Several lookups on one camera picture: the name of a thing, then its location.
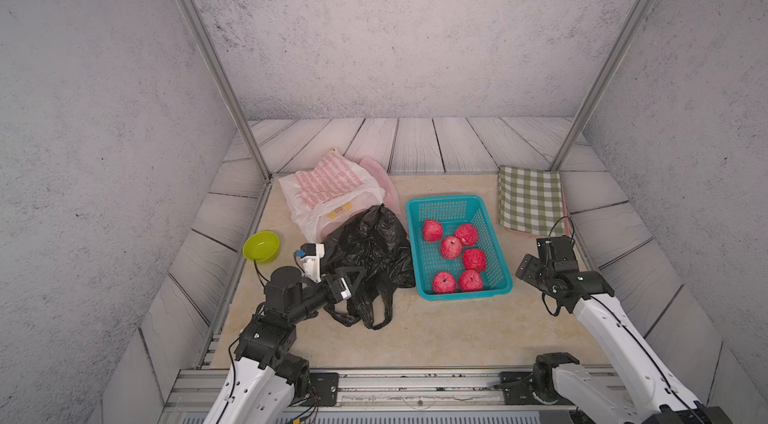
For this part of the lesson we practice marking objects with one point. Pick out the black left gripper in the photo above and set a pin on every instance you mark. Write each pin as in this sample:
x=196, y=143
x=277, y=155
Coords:
x=341, y=276

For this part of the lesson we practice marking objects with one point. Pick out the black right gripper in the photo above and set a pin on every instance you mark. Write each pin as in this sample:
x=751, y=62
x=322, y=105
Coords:
x=527, y=268

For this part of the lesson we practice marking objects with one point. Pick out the red apple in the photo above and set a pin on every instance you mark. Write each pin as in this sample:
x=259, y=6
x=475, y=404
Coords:
x=432, y=231
x=467, y=234
x=450, y=248
x=471, y=281
x=444, y=283
x=474, y=259

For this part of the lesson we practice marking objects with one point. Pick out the black plastic bag knotted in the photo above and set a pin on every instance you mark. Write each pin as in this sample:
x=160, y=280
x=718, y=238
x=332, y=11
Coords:
x=376, y=241

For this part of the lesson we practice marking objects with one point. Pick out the teal plastic perforated basket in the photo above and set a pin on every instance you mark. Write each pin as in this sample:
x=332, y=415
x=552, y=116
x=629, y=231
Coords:
x=452, y=211

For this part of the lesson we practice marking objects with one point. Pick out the pink white striped bag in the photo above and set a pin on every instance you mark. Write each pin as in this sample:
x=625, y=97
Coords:
x=324, y=198

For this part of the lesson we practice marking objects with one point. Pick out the pink plastic bag apple print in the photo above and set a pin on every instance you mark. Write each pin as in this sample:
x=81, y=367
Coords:
x=391, y=198

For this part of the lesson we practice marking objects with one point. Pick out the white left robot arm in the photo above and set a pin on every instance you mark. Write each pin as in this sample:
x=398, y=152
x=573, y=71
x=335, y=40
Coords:
x=264, y=377

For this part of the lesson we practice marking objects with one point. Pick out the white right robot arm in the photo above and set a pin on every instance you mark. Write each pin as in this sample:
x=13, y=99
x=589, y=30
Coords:
x=653, y=393

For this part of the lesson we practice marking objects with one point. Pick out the green plastic bowl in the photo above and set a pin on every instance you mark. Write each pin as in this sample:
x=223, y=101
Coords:
x=262, y=247

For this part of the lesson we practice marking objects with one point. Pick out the green white checkered cloth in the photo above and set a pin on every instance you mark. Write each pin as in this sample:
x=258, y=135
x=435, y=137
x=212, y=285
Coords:
x=532, y=202

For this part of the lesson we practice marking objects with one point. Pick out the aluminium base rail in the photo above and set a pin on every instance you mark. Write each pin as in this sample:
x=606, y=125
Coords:
x=418, y=390

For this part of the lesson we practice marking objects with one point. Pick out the right aluminium frame post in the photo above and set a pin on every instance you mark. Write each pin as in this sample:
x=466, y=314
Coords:
x=629, y=29

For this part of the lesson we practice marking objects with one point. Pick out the aluminium frame post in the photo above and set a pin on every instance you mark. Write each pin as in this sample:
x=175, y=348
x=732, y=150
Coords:
x=629, y=29
x=195, y=24

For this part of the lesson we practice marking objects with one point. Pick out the left aluminium frame post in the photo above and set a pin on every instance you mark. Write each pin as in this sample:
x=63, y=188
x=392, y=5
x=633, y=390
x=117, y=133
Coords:
x=195, y=24

